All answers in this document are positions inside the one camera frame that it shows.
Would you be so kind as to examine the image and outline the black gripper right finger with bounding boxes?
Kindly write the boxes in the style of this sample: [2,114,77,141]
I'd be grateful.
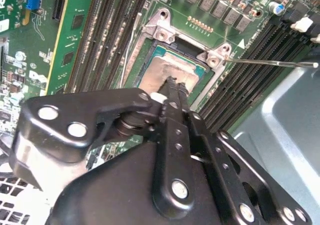
[176,82,313,225]

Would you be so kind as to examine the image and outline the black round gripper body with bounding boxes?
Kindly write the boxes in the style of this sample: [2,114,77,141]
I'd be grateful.
[49,141,237,225]

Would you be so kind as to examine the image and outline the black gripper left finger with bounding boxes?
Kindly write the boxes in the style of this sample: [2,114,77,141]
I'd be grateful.
[9,76,198,220]

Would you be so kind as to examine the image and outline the silver CPU with green edge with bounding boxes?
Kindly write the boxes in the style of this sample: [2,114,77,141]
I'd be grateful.
[137,45,209,96]

